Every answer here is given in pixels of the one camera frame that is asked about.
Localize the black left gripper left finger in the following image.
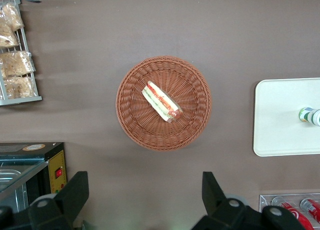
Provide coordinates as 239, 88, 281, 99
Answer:
27, 171, 90, 230

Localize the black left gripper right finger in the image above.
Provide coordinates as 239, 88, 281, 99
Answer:
191, 171, 262, 230

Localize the green gum bottle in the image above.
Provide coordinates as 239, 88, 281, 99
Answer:
298, 107, 320, 127

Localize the beige serving tray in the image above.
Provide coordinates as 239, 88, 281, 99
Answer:
252, 77, 320, 157

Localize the clear acrylic bottle rack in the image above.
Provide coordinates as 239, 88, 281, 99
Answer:
258, 194, 320, 230

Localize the black food warmer cabinet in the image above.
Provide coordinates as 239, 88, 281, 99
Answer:
0, 141, 68, 215

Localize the red cola bottle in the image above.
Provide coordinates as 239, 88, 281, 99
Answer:
274, 201, 313, 230
299, 198, 320, 217

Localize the round brown wicker basket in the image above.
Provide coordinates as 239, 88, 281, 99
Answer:
115, 55, 213, 152

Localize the wrapped triangle sandwich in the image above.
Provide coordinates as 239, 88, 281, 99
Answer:
141, 81, 183, 123

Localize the bagged fried snack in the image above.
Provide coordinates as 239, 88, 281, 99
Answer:
2, 75, 36, 100
1, 2, 25, 33
0, 50, 36, 78
0, 22, 21, 48

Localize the grey wire rack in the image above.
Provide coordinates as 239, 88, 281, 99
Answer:
0, 0, 43, 107

